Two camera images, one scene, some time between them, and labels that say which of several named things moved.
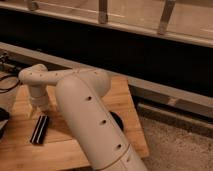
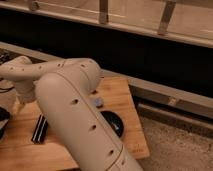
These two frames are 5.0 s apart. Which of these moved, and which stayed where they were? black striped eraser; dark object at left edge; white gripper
Moved: white gripper
Stayed: black striped eraser; dark object at left edge
